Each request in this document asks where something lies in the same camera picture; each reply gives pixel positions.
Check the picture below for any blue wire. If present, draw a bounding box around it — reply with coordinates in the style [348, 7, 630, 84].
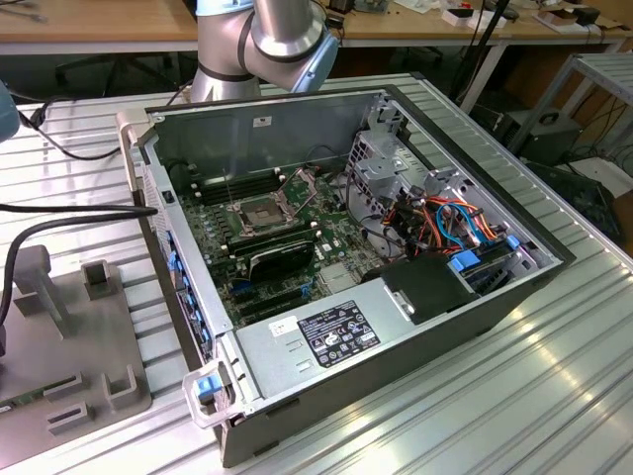
[434, 202, 485, 247]

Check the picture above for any silver chip heat sink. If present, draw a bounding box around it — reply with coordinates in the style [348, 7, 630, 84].
[319, 264, 360, 294]

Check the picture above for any metal socket cover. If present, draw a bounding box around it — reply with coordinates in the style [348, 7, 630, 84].
[274, 167, 320, 219]

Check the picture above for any green motherboard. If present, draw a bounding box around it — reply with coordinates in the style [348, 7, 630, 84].
[175, 167, 387, 331]

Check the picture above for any silver drive cage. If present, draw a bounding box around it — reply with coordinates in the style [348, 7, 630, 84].
[345, 131, 432, 220]

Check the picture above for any grey power supply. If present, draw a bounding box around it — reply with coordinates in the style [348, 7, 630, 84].
[235, 276, 414, 402]

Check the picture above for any black graphics card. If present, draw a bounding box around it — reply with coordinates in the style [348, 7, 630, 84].
[246, 239, 316, 284]

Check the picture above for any blue disk carrier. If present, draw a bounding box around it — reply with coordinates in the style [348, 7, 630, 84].
[447, 249, 484, 278]

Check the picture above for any black office chair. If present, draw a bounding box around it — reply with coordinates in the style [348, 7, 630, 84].
[53, 48, 199, 98]

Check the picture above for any black power supply label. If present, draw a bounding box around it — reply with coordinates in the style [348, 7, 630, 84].
[296, 299, 382, 368]

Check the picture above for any orange wire bundle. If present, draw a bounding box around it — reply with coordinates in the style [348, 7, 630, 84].
[389, 195, 498, 249]

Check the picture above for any clear latch with blue tab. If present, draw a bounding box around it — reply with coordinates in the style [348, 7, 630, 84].
[181, 360, 248, 429]

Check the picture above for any metal slat side table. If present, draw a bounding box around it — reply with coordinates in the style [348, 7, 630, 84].
[508, 51, 633, 155]

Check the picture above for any green circuit board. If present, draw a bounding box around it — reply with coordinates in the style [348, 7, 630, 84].
[0, 392, 46, 413]

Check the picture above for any thick black cable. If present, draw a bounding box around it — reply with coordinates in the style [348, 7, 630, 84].
[0, 201, 160, 327]

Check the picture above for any black box under table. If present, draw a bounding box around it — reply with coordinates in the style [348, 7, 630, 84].
[518, 111, 583, 162]

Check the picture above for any black expansion slot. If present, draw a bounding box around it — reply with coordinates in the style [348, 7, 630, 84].
[236, 287, 307, 319]

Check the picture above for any white box on desk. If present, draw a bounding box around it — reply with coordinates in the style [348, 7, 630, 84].
[442, 7, 508, 29]

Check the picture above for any thin black cable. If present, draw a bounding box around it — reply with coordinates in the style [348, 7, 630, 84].
[14, 81, 194, 161]

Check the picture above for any grey parts rack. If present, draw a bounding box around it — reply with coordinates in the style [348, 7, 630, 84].
[0, 244, 154, 437]

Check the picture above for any CPU socket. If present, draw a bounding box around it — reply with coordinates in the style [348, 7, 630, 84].
[236, 200, 284, 235]

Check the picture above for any black RAM slot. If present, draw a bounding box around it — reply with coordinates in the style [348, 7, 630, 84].
[197, 176, 288, 205]
[229, 231, 322, 258]
[226, 221, 317, 248]
[192, 166, 284, 192]

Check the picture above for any open grey PC case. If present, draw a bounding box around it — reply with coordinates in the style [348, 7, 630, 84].
[115, 83, 580, 469]

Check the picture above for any wooden desk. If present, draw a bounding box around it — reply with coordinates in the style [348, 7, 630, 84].
[0, 0, 629, 56]

